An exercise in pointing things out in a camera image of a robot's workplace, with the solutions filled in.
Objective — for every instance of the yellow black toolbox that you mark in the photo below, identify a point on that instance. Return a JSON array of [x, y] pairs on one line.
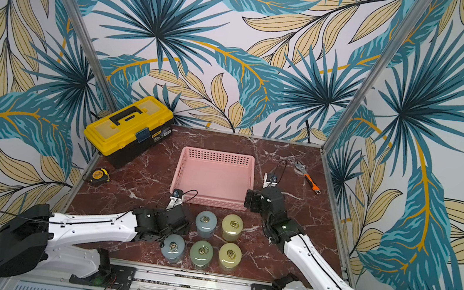
[[126, 134]]

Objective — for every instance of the yellow black tape measure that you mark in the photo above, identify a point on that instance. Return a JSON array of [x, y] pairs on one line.
[[97, 177]]

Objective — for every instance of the dark green front tea canister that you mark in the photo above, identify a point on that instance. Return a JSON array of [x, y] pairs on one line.
[[201, 254]]

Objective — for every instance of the yellow-green front tea canister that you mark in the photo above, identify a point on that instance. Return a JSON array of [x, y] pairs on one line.
[[230, 256]]

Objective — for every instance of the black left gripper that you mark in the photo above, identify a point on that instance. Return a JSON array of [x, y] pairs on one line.
[[159, 212]]

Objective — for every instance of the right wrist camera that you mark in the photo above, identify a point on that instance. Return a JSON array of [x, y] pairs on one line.
[[270, 180]]

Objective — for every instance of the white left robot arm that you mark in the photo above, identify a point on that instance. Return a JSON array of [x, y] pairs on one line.
[[41, 240]]

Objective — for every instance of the pink perforated plastic basket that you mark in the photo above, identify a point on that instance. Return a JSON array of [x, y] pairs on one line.
[[221, 178]]

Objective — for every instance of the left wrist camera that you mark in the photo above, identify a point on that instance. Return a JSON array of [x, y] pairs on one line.
[[176, 199]]

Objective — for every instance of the blue front tea canister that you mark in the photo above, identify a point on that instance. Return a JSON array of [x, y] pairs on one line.
[[173, 248]]

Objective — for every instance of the orange handled adjustable wrench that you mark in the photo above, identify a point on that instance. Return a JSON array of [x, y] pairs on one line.
[[301, 169]]

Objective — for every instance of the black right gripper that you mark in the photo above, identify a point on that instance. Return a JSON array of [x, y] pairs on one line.
[[254, 200]]

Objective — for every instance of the yellow-green tea canister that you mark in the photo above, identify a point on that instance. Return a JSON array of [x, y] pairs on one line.
[[230, 256], [232, 227]]

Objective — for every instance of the blue tea canister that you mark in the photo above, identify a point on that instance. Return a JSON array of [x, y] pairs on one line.
[[173, 248], [206, 223]]

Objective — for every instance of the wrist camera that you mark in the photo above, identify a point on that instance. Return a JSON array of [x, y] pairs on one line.
[[270, 180], [176, 199]]

